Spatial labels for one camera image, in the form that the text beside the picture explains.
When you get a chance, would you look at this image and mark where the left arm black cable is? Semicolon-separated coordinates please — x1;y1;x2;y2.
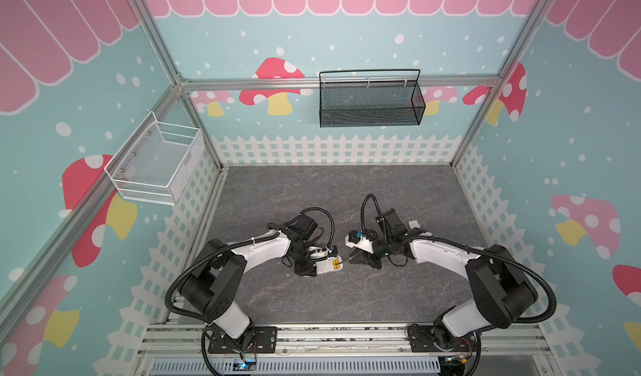
164;206;337;324

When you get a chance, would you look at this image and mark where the white vented cable duct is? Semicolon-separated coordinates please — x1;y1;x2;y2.
149;358;442;376

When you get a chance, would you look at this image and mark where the aluminium mounting rail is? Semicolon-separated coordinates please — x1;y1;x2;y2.
135;323;552;359

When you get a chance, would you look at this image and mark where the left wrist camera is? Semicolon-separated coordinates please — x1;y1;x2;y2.
306;247;336;262

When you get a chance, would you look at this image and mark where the black wire mesh basket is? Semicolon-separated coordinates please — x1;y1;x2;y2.
318;69;427;128

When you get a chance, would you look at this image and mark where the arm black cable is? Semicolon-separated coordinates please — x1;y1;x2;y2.
360;193;558;324
164;206;337;324

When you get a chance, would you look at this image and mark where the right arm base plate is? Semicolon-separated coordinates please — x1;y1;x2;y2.
407;324;478;354

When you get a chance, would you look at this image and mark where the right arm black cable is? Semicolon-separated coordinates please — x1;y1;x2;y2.
360;193;558;324

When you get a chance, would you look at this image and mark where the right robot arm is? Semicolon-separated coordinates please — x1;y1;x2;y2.
345;210;539;352

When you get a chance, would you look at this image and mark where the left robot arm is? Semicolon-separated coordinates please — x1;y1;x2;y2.
165;213;342;341

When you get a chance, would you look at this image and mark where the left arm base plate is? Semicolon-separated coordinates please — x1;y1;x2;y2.
205;326;278;354

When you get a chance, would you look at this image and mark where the white wire mesh basket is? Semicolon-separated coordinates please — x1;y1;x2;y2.
104;112;205;206

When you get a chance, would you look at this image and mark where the white remote control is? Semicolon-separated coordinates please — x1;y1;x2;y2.
315;256;343;276

